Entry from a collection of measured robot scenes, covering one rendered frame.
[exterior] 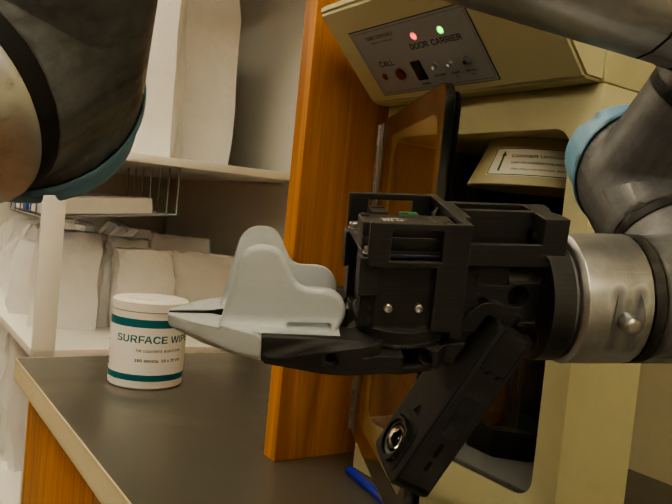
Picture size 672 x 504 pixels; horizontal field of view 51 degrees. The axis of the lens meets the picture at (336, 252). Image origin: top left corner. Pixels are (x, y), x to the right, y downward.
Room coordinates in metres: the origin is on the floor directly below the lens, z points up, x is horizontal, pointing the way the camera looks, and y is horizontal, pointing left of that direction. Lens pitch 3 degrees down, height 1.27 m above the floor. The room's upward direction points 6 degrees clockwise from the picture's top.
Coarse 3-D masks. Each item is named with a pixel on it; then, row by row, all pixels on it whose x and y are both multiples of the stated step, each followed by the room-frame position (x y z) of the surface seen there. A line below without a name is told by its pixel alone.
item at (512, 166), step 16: (496, 144) 0.80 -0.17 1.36; (512, 144) 0.78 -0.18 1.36; (528, 144) 0.77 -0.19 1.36; (544, 144) 0.76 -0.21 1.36; (560, 144) 0.76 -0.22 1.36; (480, 160) 0.83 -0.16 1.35; (496, 160) 0.79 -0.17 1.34; (512, 160) 0.77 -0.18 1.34; (528, 160) 0.76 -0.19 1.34; (544, 160) 0.75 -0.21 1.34; (560, 160) 0.75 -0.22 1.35; (480, 176) 0.80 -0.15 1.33; (496, 176) 0.77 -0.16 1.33; (512, 176) 0.76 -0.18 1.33; (528, 176) 0.75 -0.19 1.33; (544, 176) 0.74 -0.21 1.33; (560, 176) 0.74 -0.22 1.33; (512, 192) 0.91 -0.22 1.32; (528, 192) 0.91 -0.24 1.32; (544, 192) 0.90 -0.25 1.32; (560, 192) 0.89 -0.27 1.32
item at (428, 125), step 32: (448, 96) 0.60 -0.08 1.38; (384, 128) 0.89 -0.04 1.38; (416, 128) 0.71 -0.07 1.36; (448, 128) 0.60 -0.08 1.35; (384, 160) 0.86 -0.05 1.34; (416, 160) 0.69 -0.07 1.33; (448, 160) 0.60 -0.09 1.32; (384, 192) 0.84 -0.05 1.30; (416, 192) 0.68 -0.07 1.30; (384, 384) 0.73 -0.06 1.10; (384, 416) 0.72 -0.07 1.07; (384, 480) 0.69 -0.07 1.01
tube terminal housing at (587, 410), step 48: (480, 96) 0.79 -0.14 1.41; (528, 96) 0.73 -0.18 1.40; (576, 96) 0.68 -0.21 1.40; (624, 96) 0.67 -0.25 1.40; (480, 144) 0.88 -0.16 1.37; (576, 384) 0.66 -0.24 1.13; (624, 384) 0.70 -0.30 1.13; (576, 432) 0.66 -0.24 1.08; (624, 432) 0.71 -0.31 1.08; (480, 480) 0.73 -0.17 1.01; (576, 480) 0.67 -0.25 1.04; (624, 480) 0.71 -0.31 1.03
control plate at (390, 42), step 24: (384, 24) 0.78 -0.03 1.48; (408, 24) 0.76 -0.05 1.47; (432, 24) 0.73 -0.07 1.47; (456, 24) 0.71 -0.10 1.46; (360, 48) 0.84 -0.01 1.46; (384, 48) 0.81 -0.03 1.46; (408, 48) 0.78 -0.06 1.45; (432, 48) 0.75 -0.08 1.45; (456, 48) 0.73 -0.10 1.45; (480, 48) 0.71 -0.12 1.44; (384, 72) 0.84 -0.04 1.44; (408, 72) 0.81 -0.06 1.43; (432, 72) 0.78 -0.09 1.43; (456, 72) 0.75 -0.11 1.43; (480, 72) 0.73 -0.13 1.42
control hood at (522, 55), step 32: (352, 0) 0.80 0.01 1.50; (384, 0) 0.76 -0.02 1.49; (416, 0) 0.72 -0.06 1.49; (480, 32) 0.69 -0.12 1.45; (512, 32) 0.66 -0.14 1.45; (544, 32) 0.64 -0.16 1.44; (352, 64) 0.88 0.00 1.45; (512, 64) 0.69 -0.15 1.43; (544, 64) 0.66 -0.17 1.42; (576, 64) 0.64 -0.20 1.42; (384, 96) 0.88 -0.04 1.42; (416, 96) 0.83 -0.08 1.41
